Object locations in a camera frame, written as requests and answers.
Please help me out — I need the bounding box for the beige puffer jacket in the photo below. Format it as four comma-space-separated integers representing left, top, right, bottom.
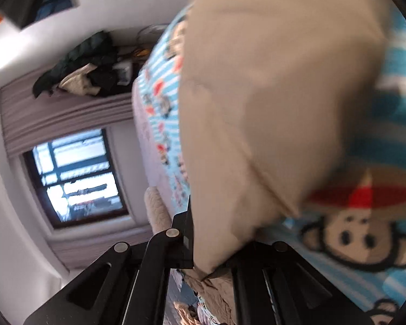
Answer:
177, 0, 392, 325

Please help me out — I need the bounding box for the clothes pile on chair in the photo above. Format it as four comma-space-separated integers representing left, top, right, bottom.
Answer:
32, 31, 134, 98

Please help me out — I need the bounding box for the grey left curtain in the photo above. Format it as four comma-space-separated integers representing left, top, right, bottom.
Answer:
50, 225, 153, 270

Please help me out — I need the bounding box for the grey curtain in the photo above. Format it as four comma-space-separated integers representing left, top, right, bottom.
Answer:
0, 69, 133, 158
50, 225, 153, 270

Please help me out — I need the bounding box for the cream fluffy pillow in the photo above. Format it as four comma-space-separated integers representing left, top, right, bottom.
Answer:
143, 186, 172, 235

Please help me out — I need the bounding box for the blue monkey print blanket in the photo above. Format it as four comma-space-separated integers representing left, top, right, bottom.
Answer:
137, 10, 406, 324

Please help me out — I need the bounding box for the dark framed window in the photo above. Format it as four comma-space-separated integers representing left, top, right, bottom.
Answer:
23, 128, 129, 230

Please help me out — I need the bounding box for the grey right curtain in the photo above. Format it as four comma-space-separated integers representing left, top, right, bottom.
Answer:
0, 69, 133, 158

